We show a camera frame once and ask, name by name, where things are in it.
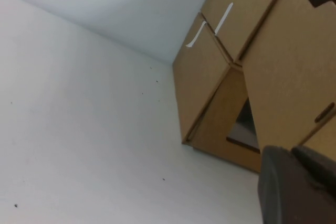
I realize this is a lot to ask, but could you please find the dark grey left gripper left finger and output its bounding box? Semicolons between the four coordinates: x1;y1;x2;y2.
258;145;336;224

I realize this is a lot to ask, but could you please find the thin white plastic strip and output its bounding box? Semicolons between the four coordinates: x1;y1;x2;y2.
185;20;208;49
214;2;234;35

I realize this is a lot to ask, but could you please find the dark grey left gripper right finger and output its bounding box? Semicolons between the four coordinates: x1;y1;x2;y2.
291;145;336;196

